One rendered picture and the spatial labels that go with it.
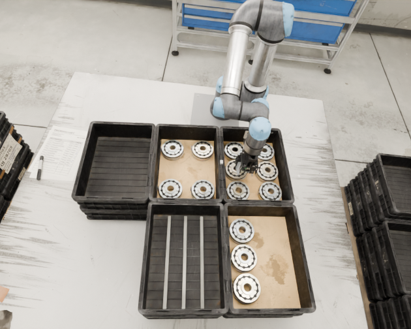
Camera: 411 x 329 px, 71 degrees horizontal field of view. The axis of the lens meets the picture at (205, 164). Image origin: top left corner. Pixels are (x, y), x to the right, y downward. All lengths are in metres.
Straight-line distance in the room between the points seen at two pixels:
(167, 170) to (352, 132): 2.07
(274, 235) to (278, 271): 0.14
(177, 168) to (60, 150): 0.65
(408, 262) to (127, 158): 1.68
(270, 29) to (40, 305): 1.40
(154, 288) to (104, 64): 2.49
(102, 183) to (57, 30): 2.67
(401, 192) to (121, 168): 1.67
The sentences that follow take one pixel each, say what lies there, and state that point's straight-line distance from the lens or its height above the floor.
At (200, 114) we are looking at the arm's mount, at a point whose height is 0.76.
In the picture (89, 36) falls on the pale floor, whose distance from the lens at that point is 3.64.
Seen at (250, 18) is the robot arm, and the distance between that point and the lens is 1.25.
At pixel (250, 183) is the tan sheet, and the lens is 1.35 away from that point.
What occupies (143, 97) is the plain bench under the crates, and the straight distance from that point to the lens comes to 1.83.
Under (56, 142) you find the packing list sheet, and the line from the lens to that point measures 1.71.
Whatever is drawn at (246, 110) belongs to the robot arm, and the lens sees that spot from 1.12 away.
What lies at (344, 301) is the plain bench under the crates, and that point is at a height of 0.70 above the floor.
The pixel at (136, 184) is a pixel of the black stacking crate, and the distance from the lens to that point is 1.32.
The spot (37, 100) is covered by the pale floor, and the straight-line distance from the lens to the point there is 3.03.
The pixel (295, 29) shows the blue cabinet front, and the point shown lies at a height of 0.43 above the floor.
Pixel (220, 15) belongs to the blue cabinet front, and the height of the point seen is 0.47.
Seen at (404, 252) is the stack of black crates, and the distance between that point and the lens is 2.11.
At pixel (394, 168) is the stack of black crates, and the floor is 0.49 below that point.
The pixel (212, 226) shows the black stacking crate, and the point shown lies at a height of 0.83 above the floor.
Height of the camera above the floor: 1.98
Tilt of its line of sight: 57 degrees down
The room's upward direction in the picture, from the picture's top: 9 degrees clockwise
